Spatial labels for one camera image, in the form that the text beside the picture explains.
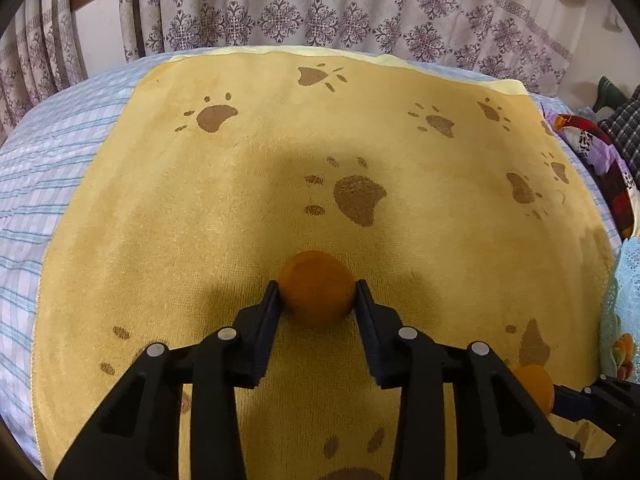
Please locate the colourful patterned cloth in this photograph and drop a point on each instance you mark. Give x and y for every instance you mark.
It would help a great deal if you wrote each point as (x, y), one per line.
(600, 160)

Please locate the white purple patterned curtain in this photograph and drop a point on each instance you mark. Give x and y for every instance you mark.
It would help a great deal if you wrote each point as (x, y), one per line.
(35, 60)
(350, 5)

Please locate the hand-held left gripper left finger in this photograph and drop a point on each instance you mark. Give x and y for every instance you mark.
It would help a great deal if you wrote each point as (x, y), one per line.
(265, 325)

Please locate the light blue lace cloth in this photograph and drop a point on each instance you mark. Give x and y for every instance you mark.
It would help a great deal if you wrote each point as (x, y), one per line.
(617, 305)

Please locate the yellow paw print blanket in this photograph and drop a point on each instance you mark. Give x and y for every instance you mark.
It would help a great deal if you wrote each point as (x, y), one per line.
(250, 185)

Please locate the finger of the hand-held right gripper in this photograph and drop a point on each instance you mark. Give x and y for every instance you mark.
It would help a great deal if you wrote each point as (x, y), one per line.
(570, 402)

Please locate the dull dark orange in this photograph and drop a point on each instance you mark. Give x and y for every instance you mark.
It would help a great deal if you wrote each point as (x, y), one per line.
(315, 285)

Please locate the bright small orange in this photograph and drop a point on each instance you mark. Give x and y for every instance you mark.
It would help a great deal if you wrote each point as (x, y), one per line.
(535, 387)

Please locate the dark green object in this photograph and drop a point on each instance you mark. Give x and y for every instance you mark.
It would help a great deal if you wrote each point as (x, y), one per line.
(607, 92)

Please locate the dark checked cloth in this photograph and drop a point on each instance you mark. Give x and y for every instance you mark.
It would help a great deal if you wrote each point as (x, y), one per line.
(625, 120)

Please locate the blue checked bedsheet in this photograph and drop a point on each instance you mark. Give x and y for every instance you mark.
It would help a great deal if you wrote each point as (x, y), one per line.
(60, 150)

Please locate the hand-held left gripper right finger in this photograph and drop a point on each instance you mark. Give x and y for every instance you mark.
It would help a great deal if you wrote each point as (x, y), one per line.
(369, 325)

